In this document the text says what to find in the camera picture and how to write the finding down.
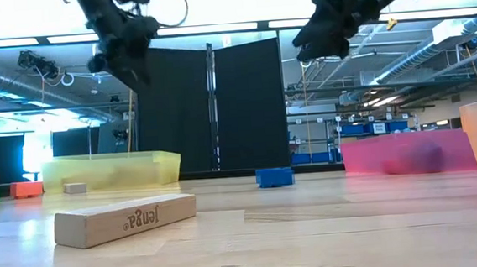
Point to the yellow ceiling hook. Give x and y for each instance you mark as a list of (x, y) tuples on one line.
[(391, 24)]

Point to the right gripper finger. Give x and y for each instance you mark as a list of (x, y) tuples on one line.
[(317, 33), (327, 49)]

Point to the black folding screen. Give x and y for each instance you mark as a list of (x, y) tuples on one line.
[(174, 112)]

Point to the pink translucent plastic bin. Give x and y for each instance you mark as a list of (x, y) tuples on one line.
[(366, 156)]

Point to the white ceiling air unit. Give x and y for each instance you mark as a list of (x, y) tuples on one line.
[(458, 29)]

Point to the black ceiling camera rig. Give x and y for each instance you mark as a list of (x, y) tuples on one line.
[(38, 63), (118, 134)]

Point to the black room divider panel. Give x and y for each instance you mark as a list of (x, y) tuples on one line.
[(75, 141)]

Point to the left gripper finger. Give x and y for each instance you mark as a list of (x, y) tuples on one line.
[(133, 77)]

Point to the plain wooden block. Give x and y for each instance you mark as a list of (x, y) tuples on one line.
[(75, 188), (122, 219)]

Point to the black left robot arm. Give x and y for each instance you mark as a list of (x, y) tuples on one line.
[(95, 9)]

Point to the yellow translucent plastic bin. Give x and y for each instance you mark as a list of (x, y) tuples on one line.
[(115, 169)]

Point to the silver ventilation duct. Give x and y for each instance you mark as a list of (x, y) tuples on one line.
[(418, 55)]

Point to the blue storage bins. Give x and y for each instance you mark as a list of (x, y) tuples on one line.
[(373, 127)]

